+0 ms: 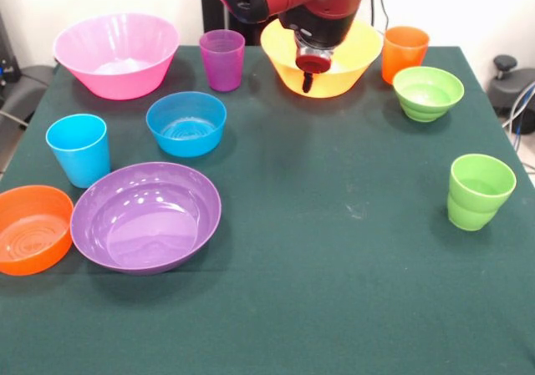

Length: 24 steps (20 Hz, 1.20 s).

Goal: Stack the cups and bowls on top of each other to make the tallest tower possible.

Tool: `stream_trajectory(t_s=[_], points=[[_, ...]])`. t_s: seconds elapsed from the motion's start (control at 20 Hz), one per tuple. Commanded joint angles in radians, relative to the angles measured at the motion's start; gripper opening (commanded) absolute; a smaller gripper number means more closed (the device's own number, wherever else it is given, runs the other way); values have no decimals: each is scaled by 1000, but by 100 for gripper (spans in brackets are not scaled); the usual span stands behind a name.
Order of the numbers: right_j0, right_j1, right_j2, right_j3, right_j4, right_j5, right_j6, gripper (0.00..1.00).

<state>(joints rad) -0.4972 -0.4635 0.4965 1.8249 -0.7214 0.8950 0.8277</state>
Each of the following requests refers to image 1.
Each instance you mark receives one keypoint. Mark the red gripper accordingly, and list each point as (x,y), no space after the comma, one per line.
(312,62)

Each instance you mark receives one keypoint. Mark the yellow plastic bowl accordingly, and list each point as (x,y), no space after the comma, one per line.
(355,57)

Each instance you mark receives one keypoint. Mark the green plastic bowl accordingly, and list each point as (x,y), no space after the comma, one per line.
(428,99)

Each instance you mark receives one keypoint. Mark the purple plastic bowl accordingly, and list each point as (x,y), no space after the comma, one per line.
(146,233)

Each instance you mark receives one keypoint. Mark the orange plastic bowl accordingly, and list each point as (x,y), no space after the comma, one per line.
(29,245)

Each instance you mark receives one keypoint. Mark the purple plastic cup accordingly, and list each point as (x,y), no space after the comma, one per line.
(221,70)

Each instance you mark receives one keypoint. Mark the orange plastic cup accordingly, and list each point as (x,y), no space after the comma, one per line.
(403,51)

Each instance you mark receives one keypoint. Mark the blue plastic bowl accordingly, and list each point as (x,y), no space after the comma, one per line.
(186,141)

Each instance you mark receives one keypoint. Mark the pink plastic bowl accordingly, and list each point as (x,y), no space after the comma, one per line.
(117,78)

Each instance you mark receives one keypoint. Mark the green plastic cup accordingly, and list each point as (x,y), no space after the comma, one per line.
(476,212)

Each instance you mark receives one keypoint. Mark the dark green tablecloth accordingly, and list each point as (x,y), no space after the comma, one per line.
(292,308)

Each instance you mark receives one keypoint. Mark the blue plastic cup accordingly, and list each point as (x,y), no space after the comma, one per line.
(83,162)

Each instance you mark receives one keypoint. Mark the grey chair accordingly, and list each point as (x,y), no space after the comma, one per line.
(25,87)

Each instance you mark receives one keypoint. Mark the dark equipment box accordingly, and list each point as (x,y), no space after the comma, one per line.
(6,70)

